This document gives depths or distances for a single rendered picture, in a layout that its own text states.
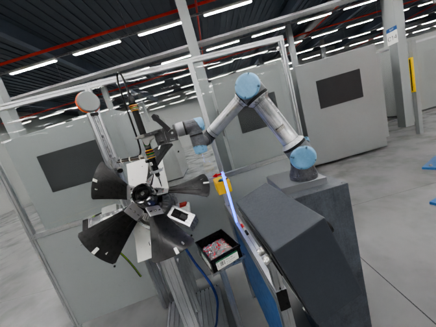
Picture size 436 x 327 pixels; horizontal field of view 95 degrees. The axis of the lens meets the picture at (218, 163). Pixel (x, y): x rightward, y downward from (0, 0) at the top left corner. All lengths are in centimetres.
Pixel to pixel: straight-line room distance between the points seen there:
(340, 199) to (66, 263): 221
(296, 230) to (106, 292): 221
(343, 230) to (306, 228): 90
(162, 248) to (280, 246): 74
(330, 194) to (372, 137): 420
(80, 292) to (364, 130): 522
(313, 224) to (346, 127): 462
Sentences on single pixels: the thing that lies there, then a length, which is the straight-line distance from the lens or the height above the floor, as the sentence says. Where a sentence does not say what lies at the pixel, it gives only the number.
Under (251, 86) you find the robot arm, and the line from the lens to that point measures 97.
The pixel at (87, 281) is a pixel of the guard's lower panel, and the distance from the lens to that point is 243.
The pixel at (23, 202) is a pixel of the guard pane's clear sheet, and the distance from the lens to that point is 234.
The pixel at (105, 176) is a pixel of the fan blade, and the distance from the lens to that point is 132.
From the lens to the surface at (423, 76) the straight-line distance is 819.
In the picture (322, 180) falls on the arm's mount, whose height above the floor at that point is 102.
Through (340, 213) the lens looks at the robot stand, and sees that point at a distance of 124.
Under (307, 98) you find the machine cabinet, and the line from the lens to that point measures 458.
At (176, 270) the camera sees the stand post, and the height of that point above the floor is 64.
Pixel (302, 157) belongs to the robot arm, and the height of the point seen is 121.
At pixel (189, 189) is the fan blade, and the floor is 117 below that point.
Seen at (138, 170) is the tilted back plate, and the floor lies 129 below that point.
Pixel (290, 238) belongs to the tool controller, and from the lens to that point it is 39.
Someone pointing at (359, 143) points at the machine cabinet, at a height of 27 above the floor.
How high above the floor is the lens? 146
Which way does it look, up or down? 11 degrees down
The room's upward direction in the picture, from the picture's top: 16 degrees counter-clockwise
